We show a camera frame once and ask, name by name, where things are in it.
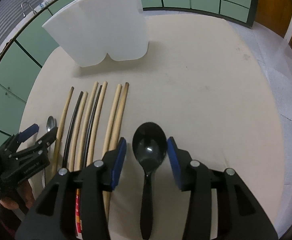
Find wooden door left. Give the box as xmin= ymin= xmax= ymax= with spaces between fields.
xmin=253 ymin=0 xmax=292 ymax=58

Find left hand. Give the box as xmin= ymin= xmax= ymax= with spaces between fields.
xmin=0 ymin=180 xmax=35 ymax=210

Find green lower kitchen cabinets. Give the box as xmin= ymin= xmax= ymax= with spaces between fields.
xmin=0 ymin=0 xmax=258 ymax=145

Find kitchen faucet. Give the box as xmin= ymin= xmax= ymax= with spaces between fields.
xmin=21 ymin=2 xmax=37 ymax=18

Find black plastic spoon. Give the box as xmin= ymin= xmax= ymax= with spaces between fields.
xmin=132 ymin=122 xmax=167 ymax=239

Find bamboo chopstick dark tip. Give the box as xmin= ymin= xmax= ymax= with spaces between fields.
xmin=103 ymin=82 xmax=130 ymax=224

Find metal spoon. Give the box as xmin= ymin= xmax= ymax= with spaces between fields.
xmin=46 ymin=116 xmax=57 ymax=132

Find white plastic utensil holder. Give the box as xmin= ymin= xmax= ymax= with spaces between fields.
xmin=42 ymin=0 xmax=149 ymax=67

